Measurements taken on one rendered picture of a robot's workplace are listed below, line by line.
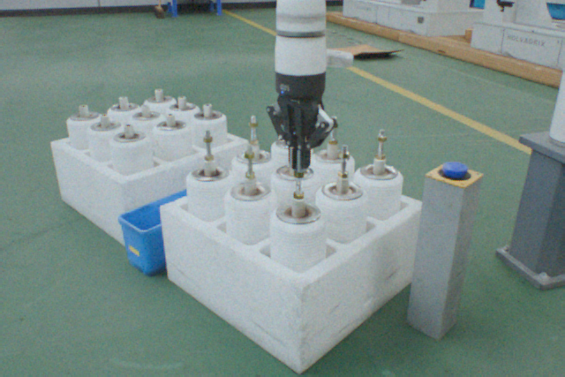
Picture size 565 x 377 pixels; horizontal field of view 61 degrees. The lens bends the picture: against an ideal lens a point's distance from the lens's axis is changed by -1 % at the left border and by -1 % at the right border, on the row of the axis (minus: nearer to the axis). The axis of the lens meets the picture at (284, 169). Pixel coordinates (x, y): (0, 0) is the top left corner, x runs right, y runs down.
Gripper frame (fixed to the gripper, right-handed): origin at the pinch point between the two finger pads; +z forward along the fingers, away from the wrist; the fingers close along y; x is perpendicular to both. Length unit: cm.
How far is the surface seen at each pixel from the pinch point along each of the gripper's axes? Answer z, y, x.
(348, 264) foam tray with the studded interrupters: 18.4, 7.7, 4.2
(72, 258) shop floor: 35, -54, -20
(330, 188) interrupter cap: 9.7, -2.2, 10.8
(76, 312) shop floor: 35, -34, -28
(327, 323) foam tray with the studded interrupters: 28.1, 7.8, -0.7
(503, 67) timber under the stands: 32, -67, 255
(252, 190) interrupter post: 9.0, -10.8, -0.8
